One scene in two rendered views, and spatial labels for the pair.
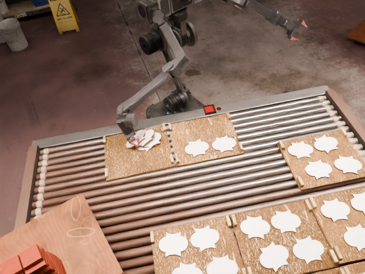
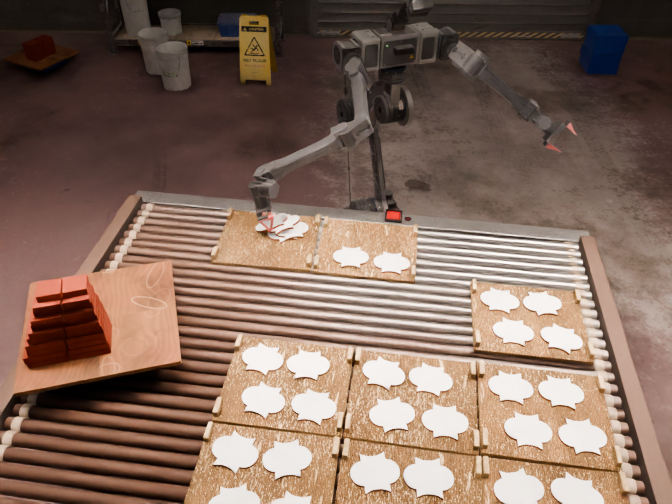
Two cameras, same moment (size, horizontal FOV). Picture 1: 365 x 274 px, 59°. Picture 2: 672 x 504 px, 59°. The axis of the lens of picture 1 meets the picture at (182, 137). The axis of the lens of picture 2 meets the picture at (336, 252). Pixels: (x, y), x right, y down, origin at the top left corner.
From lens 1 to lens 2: 69 cm
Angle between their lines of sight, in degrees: 11
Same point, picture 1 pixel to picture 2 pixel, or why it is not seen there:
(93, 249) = (155, 325)
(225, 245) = (331, 381)
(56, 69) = (217, 129)
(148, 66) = (352, 158)
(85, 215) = (163, 286)
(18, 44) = (176, 81)
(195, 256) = (285, 381)
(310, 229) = (461, 399)
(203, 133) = (370, 242)
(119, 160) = (238, 243)
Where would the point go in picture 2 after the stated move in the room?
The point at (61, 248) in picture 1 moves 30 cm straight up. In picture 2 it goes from (118, 312) to (96, 246)
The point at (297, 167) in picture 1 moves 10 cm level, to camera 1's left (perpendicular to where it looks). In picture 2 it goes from (483, 321) to (456, 316)
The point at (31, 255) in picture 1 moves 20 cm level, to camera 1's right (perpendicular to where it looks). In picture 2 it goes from (75, 283) to (138, 294)
